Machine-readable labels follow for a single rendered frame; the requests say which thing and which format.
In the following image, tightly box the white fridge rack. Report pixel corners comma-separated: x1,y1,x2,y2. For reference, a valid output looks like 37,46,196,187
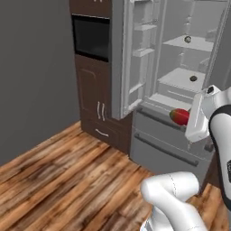
156,67,208,93
162,33,215,53

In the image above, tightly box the dark fridge drawer handle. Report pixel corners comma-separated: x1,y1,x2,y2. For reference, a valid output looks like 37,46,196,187
134,133,200,168
136,107,188,132

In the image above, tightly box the brown cupboard door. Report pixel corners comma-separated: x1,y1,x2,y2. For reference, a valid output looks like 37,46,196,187
75,54,103,119
100,60,114,122

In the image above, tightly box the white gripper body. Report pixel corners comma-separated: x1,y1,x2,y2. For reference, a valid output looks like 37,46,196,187
184,92,212,144

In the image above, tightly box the grey fridge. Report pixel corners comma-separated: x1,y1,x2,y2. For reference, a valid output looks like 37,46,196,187
111,0,231,189

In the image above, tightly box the brown cabinet drawer front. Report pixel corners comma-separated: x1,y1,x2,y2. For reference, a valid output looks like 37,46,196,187
80,115,134,155

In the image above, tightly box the grey fridge drawer front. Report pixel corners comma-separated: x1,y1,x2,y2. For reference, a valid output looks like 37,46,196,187
132,107,217,158
129,128,212,189

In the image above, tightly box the grey fridge left door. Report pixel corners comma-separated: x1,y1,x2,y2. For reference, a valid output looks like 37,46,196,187
111,0,168,121

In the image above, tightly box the grey fridge door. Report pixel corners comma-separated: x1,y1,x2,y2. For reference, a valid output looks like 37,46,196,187
201,0,231,91
111,0,168,121

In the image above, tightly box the black built-in oven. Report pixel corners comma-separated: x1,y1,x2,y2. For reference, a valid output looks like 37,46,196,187
70,14,111,63

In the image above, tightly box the grey fridge right door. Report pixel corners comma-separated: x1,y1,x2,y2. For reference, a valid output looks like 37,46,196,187
201,0,231,91

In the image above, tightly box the silver drawer handle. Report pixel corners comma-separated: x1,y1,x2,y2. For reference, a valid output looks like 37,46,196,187
95,128,110,138

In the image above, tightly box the brown tall cabinet unit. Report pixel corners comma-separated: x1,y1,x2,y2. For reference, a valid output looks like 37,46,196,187
69,0,134,156

